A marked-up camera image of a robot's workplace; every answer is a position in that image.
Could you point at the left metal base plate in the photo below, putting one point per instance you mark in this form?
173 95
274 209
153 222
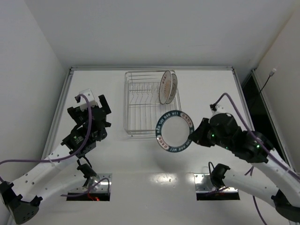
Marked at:
99 184

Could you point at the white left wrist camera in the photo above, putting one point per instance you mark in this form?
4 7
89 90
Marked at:
86 96

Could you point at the metal base plate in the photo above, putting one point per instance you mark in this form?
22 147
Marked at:
203 185
99 184

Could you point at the plate with dark green rim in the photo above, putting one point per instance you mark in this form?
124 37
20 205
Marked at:
173 130

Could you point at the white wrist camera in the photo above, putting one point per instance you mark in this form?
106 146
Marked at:
217 109
86 96

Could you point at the metal wire dish rack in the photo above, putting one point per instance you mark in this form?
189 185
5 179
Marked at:
142 107

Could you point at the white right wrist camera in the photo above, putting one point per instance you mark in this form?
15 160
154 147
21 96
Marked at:
217 109

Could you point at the white plate with green rings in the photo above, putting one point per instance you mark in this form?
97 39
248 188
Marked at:
174 88

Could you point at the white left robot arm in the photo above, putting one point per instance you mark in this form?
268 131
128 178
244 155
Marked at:
23 196

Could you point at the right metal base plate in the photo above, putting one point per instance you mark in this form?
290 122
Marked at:
203 185

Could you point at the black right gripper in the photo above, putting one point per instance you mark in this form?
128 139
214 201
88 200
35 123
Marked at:
202 134

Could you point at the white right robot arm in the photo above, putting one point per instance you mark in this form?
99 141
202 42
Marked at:
270 178

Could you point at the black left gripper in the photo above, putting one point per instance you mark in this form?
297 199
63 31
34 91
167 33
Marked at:
89 112

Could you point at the plate with orange sunburst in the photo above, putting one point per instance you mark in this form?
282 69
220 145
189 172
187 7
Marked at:
165 87

